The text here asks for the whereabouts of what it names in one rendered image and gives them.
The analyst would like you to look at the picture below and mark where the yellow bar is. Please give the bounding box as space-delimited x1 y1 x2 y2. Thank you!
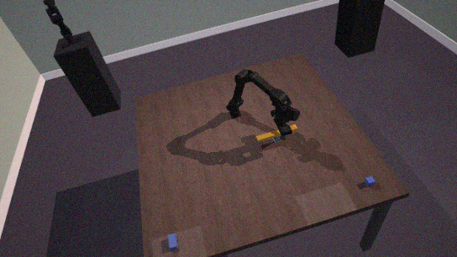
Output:
256 124 297 142

